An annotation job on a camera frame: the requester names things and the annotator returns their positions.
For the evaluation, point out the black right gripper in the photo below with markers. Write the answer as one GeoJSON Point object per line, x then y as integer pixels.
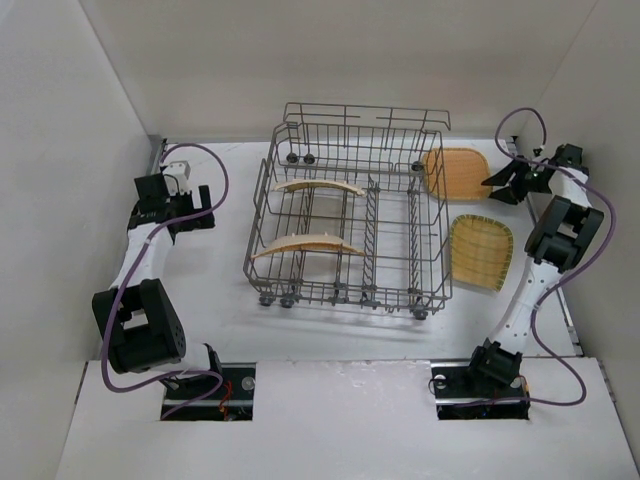
{"type": "Point", "coordinates": [522, 179]}

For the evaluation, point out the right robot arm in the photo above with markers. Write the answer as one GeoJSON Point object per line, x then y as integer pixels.
{"type": "Point", "coordinates": [489, 360]}

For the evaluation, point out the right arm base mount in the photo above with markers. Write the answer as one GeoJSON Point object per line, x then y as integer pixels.
{"type": "Point", "coordinates": [459, 396]}

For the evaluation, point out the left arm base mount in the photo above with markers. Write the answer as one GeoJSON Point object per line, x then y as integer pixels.
{"type": "Point", "coordinates": [200, 398]}

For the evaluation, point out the orange fish-shaped woven plate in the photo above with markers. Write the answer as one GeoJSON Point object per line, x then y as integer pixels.
{"type": "Point", "coordinates": [308, 242]}

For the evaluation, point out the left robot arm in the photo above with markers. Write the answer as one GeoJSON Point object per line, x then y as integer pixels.
{"type": "Point", "coordinates": [188, 359]}

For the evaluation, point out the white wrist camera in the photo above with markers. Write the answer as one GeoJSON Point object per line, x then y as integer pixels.
{"type": "Point", "coordinates": [176, 175]}
{"type": "Point", "coordinates": [539, 154]}

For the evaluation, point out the green-rimmed bamboo woven plate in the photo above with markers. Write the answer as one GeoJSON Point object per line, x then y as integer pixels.
{"type": "Point", "coordinates": [481, 251]}

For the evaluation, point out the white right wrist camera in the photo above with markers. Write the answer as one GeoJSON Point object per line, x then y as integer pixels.
{"type": "Point", "coordinates": [539, 154]}

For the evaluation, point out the grey wire dish rack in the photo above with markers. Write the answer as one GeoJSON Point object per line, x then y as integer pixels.
{"type": "Point", "coordinates": [401, 227]}

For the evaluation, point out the orange square woven plate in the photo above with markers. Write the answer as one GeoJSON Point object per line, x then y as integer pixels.
{"type": "Point", "coordinates": [456, 174]}

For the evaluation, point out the yellow rectangular bamboo mat plate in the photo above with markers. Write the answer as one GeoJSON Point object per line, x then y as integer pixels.
{"type": "Point", "coordinates": [300, 184]}

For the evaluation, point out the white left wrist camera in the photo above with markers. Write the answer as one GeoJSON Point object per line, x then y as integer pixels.
{"type": "Point", "coordinates": [176, 175]}

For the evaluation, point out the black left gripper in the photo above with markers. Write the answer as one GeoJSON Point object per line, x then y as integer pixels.
{"type": "Point", "coordinates": [185, 208]}

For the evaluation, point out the aluminium rail left side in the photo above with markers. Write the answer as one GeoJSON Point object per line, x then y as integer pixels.
{"type": "Point", "coordinates": [132, 313]}

